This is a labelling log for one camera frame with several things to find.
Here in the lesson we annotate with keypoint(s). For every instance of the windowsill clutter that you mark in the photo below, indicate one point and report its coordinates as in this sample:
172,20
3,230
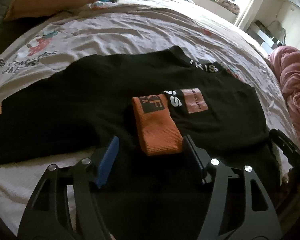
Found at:
222,3

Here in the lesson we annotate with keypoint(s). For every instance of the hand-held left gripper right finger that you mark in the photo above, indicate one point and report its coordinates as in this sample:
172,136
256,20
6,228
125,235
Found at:
195,156

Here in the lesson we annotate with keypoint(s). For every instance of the printed white bed sheet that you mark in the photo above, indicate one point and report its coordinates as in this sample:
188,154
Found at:
140,30

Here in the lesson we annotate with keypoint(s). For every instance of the person's right hand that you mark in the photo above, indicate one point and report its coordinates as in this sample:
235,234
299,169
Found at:
287,180

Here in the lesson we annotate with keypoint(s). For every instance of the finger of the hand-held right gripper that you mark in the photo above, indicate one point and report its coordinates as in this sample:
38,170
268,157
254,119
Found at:
285,142

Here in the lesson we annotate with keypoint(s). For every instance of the black sweater with orange cuffs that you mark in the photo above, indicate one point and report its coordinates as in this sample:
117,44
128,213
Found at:
90,100

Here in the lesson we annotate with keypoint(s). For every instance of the pink blanket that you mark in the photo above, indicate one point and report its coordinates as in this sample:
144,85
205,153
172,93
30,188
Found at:
295,80

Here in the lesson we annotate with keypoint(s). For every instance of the white cabinet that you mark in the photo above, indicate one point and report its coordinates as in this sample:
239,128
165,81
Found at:
285,17

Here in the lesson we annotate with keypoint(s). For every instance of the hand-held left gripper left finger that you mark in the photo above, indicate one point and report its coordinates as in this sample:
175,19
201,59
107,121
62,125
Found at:
107,160

